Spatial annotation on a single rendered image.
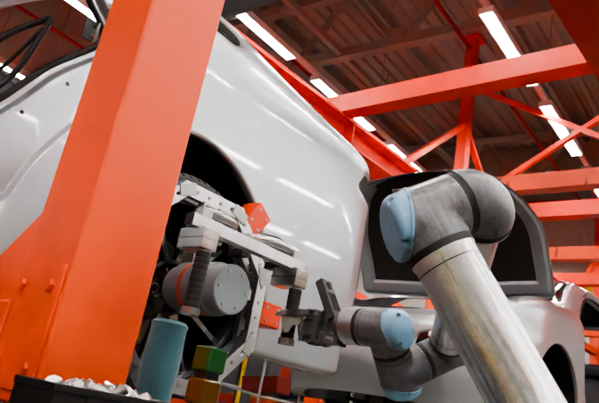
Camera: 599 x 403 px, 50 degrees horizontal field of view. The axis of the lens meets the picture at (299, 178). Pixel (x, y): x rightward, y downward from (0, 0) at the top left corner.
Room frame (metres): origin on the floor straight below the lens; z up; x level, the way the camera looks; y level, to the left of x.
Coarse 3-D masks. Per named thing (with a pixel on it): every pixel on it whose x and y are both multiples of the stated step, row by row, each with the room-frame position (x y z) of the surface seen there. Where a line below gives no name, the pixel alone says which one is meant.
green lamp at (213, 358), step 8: (200, 352) 1.08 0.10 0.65; (208, 352) 1.07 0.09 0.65; (216, 352) 1.07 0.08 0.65; (224, 352) 1.08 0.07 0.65; (200, 360) 1.08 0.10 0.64; (208, 360) 1.06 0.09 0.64; (216, 360) 1.07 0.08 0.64; (224, 360) 1.09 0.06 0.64; (192, 368) 1.09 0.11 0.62; (200, 368) 1.07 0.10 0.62; (208, 368) 1.06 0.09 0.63; (216, 368) 1.08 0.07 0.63; (224, 368) 1.09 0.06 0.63
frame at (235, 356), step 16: (176, 192) 1.65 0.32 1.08; (192, 192) 1.67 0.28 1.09; (208, 192) 1.71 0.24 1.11; (224, 208) 1.76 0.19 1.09; (240, 208) 1.80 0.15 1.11; (240, 224) 1.82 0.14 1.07; (256, 256) 1.88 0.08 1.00; (256, 272) 1.90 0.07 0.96; (256, 288) 1.91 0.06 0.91; (256, 304) 1.91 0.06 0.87; (240, 320) 1.93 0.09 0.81; (256, 320) 1.92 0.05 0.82; (240, 336) 1.92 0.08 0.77; (256, 336) 1.93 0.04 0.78; (240, 352) 1.89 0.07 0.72; (128, 384) 1.67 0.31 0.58; (176, 384) 1.75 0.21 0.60
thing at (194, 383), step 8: (192, 376) 1.09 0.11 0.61; (192, 384) 1.08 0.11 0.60; (200, 384) 1.07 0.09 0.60; (208, 384) 1.07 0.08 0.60; (216, 384) 1.08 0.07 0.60; (192, 392) 1.08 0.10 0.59; (200, 392) 1.06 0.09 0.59; (208, 392) 1.07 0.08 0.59; (216, 392) 1.08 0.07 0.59; (192, 400) 1.07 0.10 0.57; (200, 400) 1.06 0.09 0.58; (208, 400) 1.07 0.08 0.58; (216, 400) 1.09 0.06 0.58
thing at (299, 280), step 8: (280, 272) 1.73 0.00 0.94; (288, 272) 1.71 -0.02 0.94; (296, 272) 1.69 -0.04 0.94; (304, 272) 1.71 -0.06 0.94; (272, 280) 1.75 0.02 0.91; (280, 280) 1.73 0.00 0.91; (288, 280) 1.71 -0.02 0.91; (296, 280) 1.70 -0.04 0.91; (304, 280) 1.72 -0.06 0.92; (280, 288) 1.77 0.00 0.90; (288, 288) 1.75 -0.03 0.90; (304, 288) 1.72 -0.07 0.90
